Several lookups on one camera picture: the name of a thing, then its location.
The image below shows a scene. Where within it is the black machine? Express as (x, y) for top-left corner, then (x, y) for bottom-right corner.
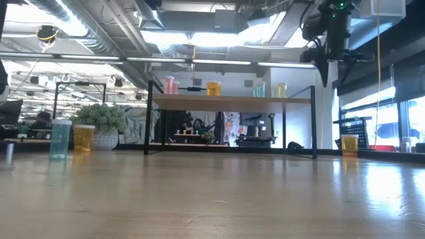
(239, 112), (277, 149)

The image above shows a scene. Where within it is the red bin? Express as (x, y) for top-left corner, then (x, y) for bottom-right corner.
(369, 144), (398, 153)

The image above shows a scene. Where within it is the yellow hanging cable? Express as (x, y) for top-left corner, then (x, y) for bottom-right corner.
(374, 0), (382, 149)

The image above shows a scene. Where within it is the colourful floral banner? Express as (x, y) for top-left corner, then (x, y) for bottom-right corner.
(224, 112), (240, 147)

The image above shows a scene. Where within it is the green potted artificial plant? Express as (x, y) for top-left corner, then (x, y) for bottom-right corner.
(71, 103), (129, 151)

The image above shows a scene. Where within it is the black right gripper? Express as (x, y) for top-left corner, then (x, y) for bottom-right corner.
(300, 46), (376, 88)

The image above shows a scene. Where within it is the black rig frame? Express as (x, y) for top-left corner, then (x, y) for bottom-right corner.
(52, 81), (108, 112)

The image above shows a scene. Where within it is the black computer monitor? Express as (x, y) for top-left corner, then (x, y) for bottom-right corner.
(0, 99), (24, 126)

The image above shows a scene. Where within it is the long ceiling light bar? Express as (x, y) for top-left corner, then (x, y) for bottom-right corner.
(0, 51), (321, 70)

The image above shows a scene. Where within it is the black perforated cart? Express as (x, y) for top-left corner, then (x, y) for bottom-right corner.
(333, 116), (373, 151)

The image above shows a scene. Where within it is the person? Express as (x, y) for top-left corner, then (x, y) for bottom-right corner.
(31, 111), (54, 139)
(192, 118), (206, 135)

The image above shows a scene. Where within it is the wooden shelf with black frame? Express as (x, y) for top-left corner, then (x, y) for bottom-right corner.
(143, 79), (318, 159)

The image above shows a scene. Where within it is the white cup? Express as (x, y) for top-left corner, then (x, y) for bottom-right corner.
(400, 135), (416, 153)

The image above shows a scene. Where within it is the black ceiling dome device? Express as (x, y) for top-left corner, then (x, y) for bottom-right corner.
(35, 25), (60, 44)

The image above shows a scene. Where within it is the small wooden background shelf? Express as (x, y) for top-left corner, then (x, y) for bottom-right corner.
(173, 129), (203, 137)

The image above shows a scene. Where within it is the round silver ventilation duct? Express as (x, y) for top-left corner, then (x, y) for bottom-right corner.
(28, 0), (167, 90)

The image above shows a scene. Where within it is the large orange medicine bottle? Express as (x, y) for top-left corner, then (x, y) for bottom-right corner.
(73, 124), (96, 153)
(341, 134), (359, 157)
(206, 81), (222, 96)

